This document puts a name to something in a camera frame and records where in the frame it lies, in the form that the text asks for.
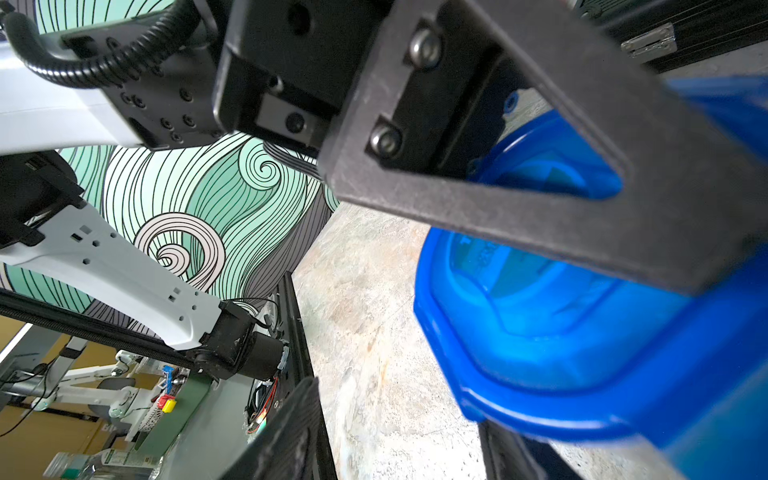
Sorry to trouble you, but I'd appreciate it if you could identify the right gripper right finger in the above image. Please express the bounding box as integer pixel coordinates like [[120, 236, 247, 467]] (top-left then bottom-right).
[[478, 421, 582, 480]]

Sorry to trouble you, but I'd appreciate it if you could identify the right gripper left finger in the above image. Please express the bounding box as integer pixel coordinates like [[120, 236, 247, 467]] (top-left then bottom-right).
[[220, 377, 321, 480]]

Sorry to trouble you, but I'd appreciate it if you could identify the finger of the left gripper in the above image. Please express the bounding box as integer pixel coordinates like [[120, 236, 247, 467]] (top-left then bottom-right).
[[318, 1, 767, 294]]

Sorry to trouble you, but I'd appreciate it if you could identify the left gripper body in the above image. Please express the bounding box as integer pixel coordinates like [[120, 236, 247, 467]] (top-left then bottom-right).
[[213, 1, 392, 150]]

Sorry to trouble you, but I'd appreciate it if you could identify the blue-lid container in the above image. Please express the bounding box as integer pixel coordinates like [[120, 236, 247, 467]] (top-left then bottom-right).
[[413, 74, 768, 480]]

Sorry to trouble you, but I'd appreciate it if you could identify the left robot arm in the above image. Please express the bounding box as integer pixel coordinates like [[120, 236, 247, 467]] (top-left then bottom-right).
[[1, 1, 767, 379]]

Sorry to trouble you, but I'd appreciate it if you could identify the black hard case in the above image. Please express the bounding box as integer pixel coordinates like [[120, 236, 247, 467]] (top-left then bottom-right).
[[569, 0, 767, 73]]

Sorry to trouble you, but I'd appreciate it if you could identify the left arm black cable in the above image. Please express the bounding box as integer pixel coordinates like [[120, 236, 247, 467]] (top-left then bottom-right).
[[0, 0, 202, 90]]

